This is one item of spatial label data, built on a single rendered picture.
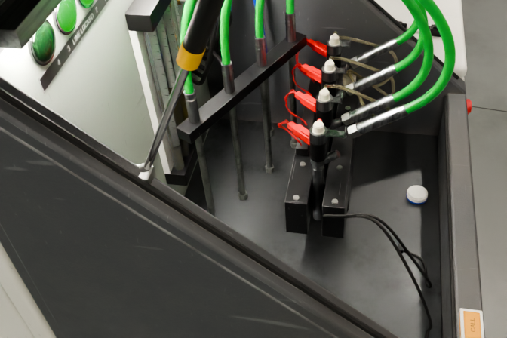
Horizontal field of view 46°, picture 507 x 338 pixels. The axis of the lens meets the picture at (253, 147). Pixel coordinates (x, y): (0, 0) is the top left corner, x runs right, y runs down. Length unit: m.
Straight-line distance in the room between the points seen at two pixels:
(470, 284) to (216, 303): 0.42
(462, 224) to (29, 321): 0.67
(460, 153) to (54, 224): 0.74
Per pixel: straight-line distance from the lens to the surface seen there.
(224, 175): 1.26
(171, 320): 0.76
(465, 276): 0.98
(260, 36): 1.04
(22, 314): 0.88
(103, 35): 0.85
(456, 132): 1.19
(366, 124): 0.92
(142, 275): 0.69
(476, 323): 0.92
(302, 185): 1.02
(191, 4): 0.84
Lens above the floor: 1.73
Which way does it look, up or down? 44 degrees down
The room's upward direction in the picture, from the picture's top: 6 degrees counter-clockwise
